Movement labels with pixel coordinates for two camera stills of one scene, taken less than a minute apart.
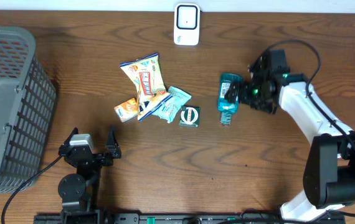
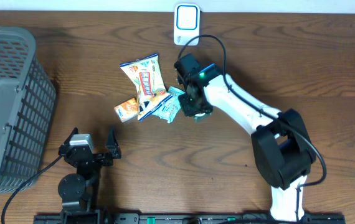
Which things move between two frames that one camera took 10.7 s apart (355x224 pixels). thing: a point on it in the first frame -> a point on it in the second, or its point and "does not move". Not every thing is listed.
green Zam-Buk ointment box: x=189 y=116 -> x=202 y=116
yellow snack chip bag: x=146 y=74 does not move
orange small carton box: x=127 y=110 does not move
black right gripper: x=242 y=94 -> x=189 y=111
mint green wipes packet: x=169 y=111 does not move
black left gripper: x=113 y=149 does not move
